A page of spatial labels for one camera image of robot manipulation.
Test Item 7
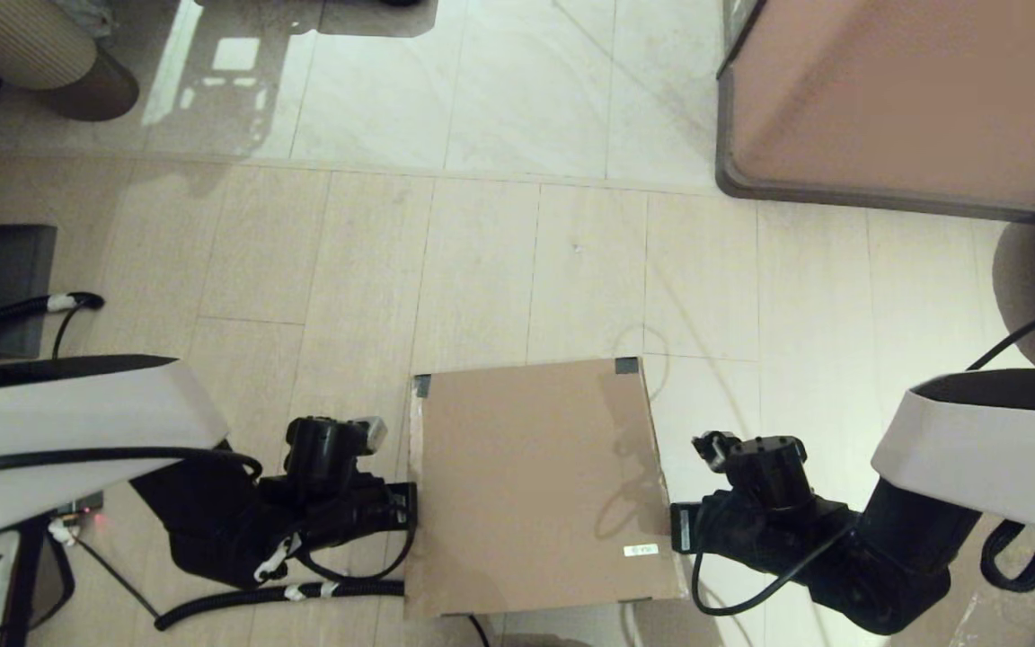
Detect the black hose loop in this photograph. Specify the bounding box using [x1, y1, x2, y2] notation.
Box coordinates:
[980, 519, 1035, 594]

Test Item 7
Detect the beige ribbed round pouf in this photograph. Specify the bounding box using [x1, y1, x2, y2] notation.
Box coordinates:
[0, 0, 98, 91]

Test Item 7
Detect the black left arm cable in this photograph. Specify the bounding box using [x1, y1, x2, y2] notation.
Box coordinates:
[0, 448, 417, 585]

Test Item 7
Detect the brown cardboard shoe box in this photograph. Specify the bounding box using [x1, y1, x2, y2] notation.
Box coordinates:
[402, 357, 691, 621]

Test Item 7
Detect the grey crumpled cloth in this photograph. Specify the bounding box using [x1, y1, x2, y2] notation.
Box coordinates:
[52, 0, 116, 39]

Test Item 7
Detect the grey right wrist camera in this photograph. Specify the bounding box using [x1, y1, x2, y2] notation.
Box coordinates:
[692, 430, 741, 474]

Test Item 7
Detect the pink cabinet with grey rim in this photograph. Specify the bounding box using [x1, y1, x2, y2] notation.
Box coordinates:
[715, 0, 1035, 226]

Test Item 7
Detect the brown seat with black rim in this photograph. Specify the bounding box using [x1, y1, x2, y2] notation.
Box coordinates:
[28, 532, 76, 632]

